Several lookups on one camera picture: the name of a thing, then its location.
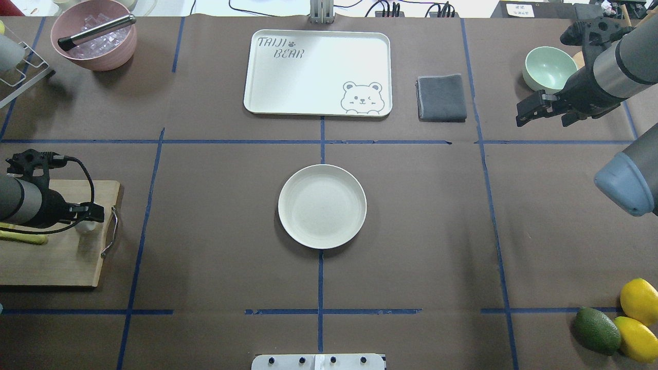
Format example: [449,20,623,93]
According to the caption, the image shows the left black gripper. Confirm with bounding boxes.
[36,188,105,228]

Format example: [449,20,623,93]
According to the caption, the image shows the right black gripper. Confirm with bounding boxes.
[516,72,622,127]

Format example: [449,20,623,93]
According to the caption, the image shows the white steamed bun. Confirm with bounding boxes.
[75,220,97,234]

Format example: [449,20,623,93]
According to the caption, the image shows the cream round plate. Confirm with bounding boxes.
[277,164,368,250]

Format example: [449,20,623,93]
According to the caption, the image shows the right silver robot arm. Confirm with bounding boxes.
[516,15,657,216]

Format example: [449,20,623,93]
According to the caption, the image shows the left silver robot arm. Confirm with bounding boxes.
[1,175,105,229]

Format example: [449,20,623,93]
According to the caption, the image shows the white bear tray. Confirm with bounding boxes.
[244,29,393,117]

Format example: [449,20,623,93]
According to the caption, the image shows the mint green bowl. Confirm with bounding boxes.
[522,46,578,94]

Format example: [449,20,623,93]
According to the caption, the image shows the bamboo cutting board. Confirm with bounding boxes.
[1,180,121,287]

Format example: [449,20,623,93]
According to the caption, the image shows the grey folded cloth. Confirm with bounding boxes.
[416,73,467,122]

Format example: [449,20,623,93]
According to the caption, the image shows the black box with label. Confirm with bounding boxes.
[490,1,604,20]

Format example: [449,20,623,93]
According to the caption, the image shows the black power strip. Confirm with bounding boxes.
[365,1,459,18]

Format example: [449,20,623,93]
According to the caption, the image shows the pink bowl with ice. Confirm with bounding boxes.
[51,1,138,71]

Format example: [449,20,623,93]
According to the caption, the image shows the grey cup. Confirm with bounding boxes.
[0,34,26,72]

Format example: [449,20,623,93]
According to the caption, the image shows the yellow lemon near avocado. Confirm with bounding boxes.
[620,278,657,326]

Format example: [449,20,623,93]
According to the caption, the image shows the green avocado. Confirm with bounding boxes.
[571,307,622,356]

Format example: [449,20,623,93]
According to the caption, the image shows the yellow lemon front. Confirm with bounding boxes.
[613,316,657,363]

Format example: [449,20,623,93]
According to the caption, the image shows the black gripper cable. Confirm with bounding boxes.
[0,154,96,236]

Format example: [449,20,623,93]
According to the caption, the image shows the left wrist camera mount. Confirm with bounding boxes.
[6,149,67,190]

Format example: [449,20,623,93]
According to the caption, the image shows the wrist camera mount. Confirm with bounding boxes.
[560,17,635,68]
[6,149,67,190]

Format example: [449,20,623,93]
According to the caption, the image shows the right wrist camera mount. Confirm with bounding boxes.
[560,17,635,68]

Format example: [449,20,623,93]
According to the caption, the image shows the wire cup rack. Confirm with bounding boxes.
[1,38,56,108]

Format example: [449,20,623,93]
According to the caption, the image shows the metal black-handled tongs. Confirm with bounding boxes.
[57,13,136,51]

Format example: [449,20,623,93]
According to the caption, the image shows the aluminium frame post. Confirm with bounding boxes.
[309,0,335,24]

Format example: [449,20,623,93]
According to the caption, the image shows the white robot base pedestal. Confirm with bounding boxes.
[251,353,387,369]

